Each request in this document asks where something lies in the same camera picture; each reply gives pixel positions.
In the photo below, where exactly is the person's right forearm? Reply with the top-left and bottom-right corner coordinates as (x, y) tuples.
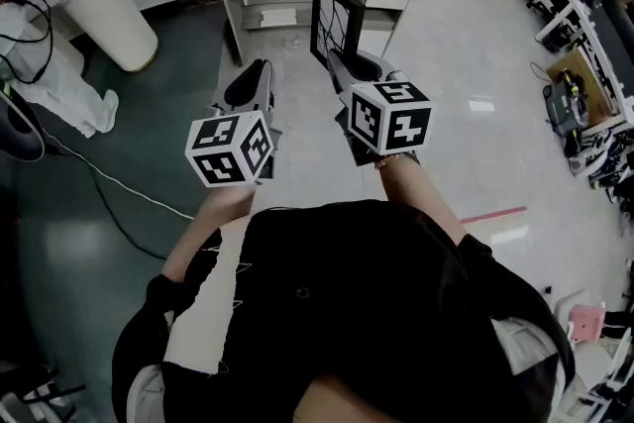
(378, 156), (470, 249)

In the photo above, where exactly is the person's left forearm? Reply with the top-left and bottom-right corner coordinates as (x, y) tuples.
(160, 185), (257, 281)

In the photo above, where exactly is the pile of sneakers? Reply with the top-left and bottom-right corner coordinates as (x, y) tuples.
(568, 128), (634, 205)

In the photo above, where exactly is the red floor tape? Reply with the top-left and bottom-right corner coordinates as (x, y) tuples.
(458, 205), (528, 225)

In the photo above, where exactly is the white floor cable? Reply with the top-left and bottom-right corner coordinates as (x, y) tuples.
(43, 133), (195, 220)

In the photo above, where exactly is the black floor cable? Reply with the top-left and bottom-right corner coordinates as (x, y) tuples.
(42, 141), (172, 262)

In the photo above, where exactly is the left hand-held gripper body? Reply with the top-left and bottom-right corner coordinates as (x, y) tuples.
(185, 102), (283, 188)

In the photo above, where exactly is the black hanging cable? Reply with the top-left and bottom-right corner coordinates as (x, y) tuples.
(0, 0), (54, 85)

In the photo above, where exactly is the black round seat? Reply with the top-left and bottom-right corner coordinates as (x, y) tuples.
(0, 86), (46, 163)

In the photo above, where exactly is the black picture frame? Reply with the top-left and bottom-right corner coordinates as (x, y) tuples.
(309, 0), (367, 65)

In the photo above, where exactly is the white ribbed round pedestal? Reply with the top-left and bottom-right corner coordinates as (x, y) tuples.
(27, 0), (159, 74)

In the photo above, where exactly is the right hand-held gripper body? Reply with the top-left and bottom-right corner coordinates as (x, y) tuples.
(336, 72), (432, 169)

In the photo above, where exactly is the white chair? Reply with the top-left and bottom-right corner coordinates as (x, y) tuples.
(553, 289), (634, 423)

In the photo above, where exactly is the person's black shirt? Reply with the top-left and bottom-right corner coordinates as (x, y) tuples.
(111, 200), (576, 423)

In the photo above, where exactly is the red beaded bracelet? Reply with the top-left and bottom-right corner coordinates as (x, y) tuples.
(373, 151), (422, 170)

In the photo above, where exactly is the wooden crate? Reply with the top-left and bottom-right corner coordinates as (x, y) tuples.
(547, 47), (626, 128)

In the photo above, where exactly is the black and yellow device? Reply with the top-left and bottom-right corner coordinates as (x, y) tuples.
(542, 68), (589, 139)

